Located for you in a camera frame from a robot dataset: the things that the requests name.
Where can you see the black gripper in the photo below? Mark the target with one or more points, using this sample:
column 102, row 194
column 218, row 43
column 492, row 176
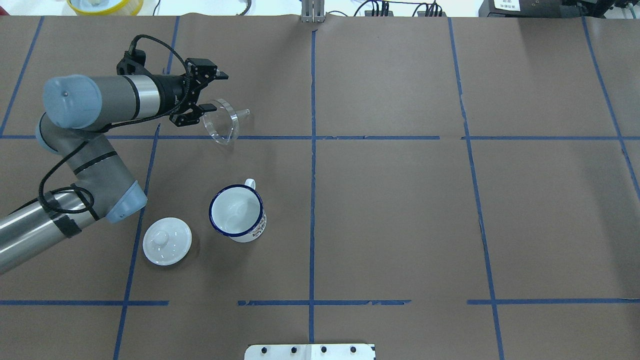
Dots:
column 170, row 91

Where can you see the clear glass funnel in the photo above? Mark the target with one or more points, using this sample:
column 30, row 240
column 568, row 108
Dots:
column 222, row 120

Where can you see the white ceramic lid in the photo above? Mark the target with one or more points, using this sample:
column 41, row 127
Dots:
column 167, row 241

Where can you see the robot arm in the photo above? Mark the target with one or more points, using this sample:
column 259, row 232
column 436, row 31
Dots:
column 91, row 182

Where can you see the yellow tape roll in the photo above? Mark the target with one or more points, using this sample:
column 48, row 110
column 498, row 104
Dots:
column 106, row 7

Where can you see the white enamel mug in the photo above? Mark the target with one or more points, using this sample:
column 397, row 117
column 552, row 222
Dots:
column 238, row 212

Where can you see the white mounting plate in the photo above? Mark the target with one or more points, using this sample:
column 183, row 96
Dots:
column 326, row 351

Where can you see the aluminium frame post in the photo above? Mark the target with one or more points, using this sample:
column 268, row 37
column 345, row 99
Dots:
column 313, row 11

